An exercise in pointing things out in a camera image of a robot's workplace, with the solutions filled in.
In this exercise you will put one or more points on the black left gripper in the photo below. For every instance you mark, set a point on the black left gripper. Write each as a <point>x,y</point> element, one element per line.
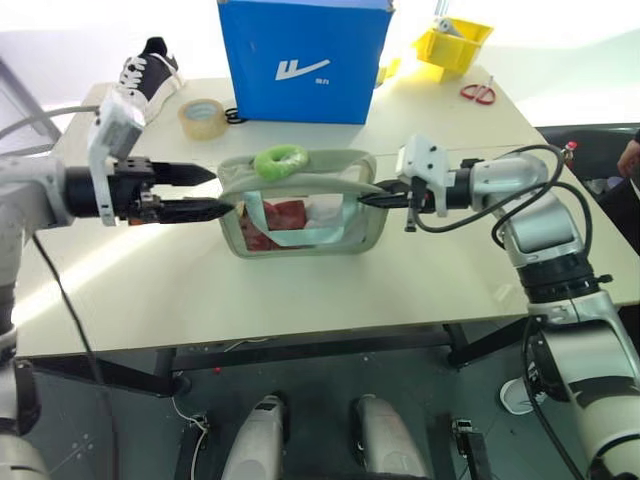
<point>131,195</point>

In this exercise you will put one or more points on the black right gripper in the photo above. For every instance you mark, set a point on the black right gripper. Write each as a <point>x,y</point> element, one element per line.
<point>419,197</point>

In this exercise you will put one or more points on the green clear-sided zip pouch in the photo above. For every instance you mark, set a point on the green clear-sided zip pouch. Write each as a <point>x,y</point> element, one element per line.
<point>361,165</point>

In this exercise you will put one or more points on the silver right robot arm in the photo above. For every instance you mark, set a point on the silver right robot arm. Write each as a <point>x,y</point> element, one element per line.
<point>540,230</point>

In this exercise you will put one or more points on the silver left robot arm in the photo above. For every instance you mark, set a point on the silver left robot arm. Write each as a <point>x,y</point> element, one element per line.
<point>30,190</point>

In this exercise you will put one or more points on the white item inside pouch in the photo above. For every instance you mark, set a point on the white item inside pouch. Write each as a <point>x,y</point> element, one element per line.
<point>322,215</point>

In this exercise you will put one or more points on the red item inside pouch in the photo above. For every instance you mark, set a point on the red item inside pouch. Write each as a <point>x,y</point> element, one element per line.
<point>285,215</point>

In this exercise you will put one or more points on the clear packing tape roll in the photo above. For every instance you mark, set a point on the clear packing tape roll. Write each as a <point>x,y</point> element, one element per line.
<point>188,128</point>

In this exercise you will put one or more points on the small yellow plastic piece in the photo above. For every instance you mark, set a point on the small yellow plastic piece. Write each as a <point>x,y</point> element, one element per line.
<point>390,70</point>

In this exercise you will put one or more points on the black and white sneaker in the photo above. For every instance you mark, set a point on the black and white sneaker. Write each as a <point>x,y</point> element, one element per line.
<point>160,66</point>

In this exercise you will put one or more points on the yellow plastic bin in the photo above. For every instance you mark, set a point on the yellow plastic bin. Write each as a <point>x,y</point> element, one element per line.
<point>450,55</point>

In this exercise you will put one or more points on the blue cardboard shoe box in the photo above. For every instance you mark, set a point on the blue cardboard shoe box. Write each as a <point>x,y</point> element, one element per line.
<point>300,50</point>

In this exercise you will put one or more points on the grey roll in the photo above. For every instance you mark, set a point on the grey roll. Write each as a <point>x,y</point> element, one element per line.
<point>447,26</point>

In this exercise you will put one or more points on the white round disc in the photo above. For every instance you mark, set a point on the white round disc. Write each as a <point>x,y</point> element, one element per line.
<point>512,397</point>

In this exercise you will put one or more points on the bystander in dark clothes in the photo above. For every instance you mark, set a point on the bystander in dark clothes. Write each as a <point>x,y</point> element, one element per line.
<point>627,160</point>

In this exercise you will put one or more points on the silver robot right leg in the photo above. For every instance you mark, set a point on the silver robot right leg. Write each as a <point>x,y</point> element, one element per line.
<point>385,440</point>

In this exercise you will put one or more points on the silver robot leg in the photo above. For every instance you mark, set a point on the silver robot leg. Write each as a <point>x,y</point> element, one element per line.
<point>385,440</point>
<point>257,440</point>

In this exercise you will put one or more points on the silver robot left leg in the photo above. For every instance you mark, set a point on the silver robot left leg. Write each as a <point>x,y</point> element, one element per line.
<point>257,440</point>

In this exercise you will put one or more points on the small black box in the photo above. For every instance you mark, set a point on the small black box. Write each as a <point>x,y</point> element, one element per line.
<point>470,445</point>

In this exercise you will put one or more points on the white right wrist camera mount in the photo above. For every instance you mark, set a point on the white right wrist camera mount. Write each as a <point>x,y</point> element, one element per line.
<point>425,160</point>

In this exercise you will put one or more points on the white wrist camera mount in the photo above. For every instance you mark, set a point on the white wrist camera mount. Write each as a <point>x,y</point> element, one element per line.
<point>116,131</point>
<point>425,160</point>

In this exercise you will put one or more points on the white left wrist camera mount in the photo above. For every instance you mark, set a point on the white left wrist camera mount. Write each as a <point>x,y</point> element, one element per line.
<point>116,131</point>

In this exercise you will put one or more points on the black metal table frame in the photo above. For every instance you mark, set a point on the black metal table frame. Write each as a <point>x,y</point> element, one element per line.
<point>300,351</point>

